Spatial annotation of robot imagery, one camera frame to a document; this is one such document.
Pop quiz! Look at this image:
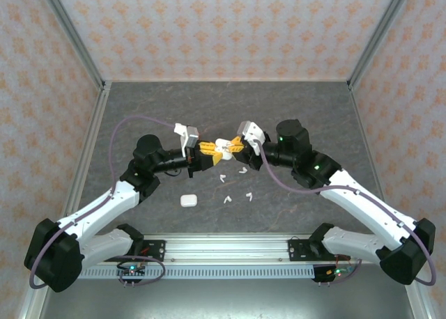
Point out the controller board with LED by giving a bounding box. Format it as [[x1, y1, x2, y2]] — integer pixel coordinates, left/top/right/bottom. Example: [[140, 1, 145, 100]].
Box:
[[313, 265, 355, 284], [116, 263, 147, 286]]

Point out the grey metal sheet panel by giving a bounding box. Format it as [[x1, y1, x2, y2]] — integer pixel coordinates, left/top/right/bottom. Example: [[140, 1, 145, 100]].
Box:
[[38, 279, 415, 319]]

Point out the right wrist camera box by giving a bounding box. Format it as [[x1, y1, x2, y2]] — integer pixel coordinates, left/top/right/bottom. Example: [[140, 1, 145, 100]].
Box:
[[236, 120, 268, 156]]

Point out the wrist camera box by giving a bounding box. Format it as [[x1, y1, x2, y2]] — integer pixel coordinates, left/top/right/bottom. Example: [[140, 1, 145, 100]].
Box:
[[236, 120, 268, 156], [174, 123, 200, 149]]

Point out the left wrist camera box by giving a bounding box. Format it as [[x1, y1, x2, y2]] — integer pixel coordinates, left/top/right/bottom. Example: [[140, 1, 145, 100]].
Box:
[[174, 123, 200, 149]]

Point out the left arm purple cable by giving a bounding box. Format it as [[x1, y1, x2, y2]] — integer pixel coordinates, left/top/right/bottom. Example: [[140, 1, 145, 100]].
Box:
[[29, 114, 165, 289]]

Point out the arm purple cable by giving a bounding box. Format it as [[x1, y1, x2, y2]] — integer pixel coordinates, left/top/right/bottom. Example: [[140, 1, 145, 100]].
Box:
[[255, 141, 437, 287], [29, 114, 165, 289]]

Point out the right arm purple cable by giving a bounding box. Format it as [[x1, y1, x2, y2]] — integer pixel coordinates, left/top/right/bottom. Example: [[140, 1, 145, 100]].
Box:
[[255, 141, 437, 287]]

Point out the aluminium side rail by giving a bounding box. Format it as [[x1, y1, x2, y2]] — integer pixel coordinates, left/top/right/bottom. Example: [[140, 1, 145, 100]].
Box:
[[55, 81, 112, 236], [348, 81, 398, 236]]

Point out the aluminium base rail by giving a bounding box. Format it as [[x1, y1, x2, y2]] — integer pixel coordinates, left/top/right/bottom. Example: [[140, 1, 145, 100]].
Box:
[[79, 233, 418, 264]]

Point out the slotted grey cable duct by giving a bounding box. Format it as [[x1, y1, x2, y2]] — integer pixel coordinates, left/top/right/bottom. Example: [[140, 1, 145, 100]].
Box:
[[78, 266, 316, 280]]

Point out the aluminium corner post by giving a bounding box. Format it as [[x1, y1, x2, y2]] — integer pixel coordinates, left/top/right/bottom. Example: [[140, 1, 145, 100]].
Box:
[[348, 0, 415, 90], [36, 0, 107, 90]]

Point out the aluminium frame leg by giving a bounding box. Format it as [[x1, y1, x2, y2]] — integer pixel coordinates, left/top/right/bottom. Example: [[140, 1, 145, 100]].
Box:
[[400, 280, 433, 319], [17, 287, 48, 319]]

